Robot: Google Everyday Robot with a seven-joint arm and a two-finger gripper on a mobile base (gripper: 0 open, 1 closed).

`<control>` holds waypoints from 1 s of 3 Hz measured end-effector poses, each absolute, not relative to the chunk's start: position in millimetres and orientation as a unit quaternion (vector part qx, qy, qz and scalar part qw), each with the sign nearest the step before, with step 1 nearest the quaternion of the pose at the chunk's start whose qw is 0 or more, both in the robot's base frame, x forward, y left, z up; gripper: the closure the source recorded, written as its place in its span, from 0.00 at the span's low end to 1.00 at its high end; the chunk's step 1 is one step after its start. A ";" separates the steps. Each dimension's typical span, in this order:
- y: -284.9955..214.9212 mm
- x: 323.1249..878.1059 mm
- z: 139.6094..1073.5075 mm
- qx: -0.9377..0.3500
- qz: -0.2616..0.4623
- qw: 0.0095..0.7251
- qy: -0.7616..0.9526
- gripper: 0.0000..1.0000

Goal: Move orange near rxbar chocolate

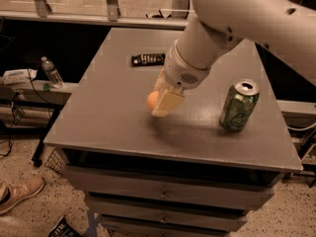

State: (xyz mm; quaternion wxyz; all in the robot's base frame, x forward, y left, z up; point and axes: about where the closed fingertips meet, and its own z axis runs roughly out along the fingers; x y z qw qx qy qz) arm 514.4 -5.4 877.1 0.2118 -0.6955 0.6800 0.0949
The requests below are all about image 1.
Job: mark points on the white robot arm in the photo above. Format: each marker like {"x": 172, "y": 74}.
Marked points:
{"x": 285, "y": 29}

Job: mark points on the low side bench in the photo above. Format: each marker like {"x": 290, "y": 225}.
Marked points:
{"x": 31, "y": 110}

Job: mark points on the orange fruit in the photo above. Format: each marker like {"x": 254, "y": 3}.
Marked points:
{"x": 152, "y": 99}

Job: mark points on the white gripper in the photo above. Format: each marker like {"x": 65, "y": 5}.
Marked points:
{"x": 182, "y": 70}

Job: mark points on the green soda can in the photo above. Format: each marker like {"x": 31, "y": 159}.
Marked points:
{"x": 240, "y": 102}

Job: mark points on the tan sneaker shoe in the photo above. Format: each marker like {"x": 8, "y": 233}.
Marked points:
{"x": 11, "y": 195}

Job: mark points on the clear plastic water bottle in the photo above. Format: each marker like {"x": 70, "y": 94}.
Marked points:
{"x": 51, "y": 72}

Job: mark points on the black rxbar chocolate bar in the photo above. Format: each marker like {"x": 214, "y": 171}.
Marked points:
{"x": 148, "y": 59}

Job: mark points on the grey drawer cabinet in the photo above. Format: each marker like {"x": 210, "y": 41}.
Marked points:
{"x": 184, "y": 175}

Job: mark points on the white tissue pack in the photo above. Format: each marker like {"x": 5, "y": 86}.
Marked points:
{"x": 19, "y": 76}

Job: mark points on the wire mesh basket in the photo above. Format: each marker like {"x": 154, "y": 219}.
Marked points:
{"x": 55, "y": 163}

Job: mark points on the metal window frame rail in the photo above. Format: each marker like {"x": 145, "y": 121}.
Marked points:
{"x": 156, "y": 14}

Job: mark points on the black snack bag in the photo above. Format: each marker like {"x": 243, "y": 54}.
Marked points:
{"x": 63, "y": 229}

